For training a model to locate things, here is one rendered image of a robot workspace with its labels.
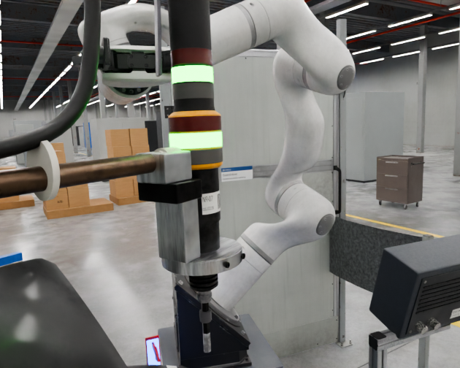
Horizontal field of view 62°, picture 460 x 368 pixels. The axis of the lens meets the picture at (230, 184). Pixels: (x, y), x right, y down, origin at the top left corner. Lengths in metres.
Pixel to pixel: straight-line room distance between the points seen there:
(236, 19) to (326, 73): 0.22
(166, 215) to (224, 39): 0.52
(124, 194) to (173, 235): 8.28
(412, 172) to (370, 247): 4.93
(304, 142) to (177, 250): 0.72
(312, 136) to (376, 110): 9.45
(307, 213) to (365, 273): 1.51
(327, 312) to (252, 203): 0.99
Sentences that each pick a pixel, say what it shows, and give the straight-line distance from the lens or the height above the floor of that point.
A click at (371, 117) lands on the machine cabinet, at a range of 10.28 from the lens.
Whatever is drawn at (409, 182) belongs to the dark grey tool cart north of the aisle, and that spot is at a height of 0.47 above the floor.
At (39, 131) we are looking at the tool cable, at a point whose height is 1.56.
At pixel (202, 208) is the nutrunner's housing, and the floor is 1.50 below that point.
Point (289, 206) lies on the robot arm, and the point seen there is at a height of 1.34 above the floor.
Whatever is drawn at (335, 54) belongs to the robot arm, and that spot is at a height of 1.70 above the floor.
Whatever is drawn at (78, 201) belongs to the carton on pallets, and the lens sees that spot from 7.97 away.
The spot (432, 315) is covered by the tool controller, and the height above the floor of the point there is 1.09.
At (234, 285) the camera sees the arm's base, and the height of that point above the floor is 1.13.
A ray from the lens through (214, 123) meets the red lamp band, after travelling 0.31.
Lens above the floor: 1.56
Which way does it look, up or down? 9 degrees down
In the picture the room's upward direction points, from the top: 2 degrees counter-clockwise
